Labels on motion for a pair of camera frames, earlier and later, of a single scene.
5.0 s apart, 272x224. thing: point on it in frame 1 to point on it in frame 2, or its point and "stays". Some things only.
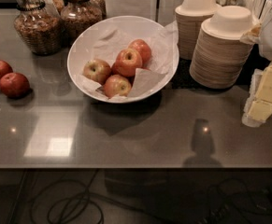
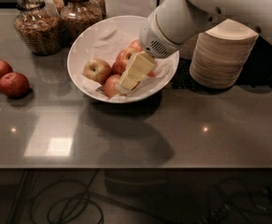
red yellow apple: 126,63 stays
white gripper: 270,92 to 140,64
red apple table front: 14,85 stays
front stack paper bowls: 221,58 stays
